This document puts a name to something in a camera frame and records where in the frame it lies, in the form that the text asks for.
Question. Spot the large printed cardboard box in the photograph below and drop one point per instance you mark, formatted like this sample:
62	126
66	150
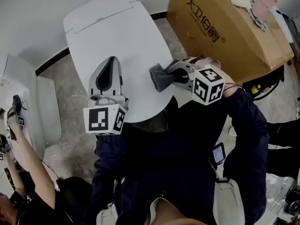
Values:
246	46

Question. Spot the person's left forearm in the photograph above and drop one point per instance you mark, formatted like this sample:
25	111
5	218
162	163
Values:
110	153

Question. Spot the black floor bag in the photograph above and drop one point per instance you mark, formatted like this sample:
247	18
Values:
276	78

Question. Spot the small black screen device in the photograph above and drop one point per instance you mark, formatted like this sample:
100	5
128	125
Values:
219	153

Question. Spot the gray wiping cloth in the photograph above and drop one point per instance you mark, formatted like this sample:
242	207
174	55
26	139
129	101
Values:
161	78

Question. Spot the small yellow object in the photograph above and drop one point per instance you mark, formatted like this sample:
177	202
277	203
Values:
255	89

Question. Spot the white round pad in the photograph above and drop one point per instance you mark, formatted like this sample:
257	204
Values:
239	0

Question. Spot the person's bare neck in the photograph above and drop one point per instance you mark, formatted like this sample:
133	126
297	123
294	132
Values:
178	213

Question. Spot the person's right forearm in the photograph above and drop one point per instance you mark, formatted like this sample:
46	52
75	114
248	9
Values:
243	111

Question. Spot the person's navy jacket torso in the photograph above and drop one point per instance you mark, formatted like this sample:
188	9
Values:
168	167

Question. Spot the white smart toilet body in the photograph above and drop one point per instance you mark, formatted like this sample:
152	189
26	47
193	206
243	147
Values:
98	10

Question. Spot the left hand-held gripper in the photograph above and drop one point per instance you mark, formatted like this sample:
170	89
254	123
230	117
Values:
98	121

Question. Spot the white toilet lid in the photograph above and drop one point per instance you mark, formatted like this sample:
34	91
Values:
122	43

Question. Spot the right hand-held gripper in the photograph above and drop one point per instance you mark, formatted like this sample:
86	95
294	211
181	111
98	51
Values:
208	88

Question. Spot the white toilet with tank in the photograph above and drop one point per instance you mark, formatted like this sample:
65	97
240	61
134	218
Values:
47	102

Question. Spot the person's right hand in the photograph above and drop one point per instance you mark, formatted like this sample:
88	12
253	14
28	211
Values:
195	61

